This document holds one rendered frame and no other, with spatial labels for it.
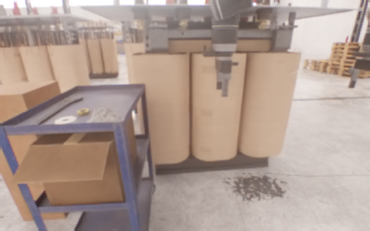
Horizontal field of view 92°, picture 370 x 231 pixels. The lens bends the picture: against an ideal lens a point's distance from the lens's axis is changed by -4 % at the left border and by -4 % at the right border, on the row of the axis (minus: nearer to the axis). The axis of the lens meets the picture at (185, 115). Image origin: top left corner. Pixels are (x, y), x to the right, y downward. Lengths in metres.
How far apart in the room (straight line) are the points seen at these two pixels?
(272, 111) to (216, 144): 0.52
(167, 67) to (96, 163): 0.83
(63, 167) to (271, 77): 1.37
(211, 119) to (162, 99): 0.41
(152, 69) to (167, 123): 0.42
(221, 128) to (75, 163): 1.09
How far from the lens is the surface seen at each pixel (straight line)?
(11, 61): 3.77
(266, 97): 1.56
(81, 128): 0.72
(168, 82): 1.33
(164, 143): 1.51
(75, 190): 0.91
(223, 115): 1.47
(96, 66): 7.14
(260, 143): 1.71
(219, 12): 0.67
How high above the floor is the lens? 1.15
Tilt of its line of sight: 22 degrees down
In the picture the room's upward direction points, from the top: 1 degrees counter-clockwise
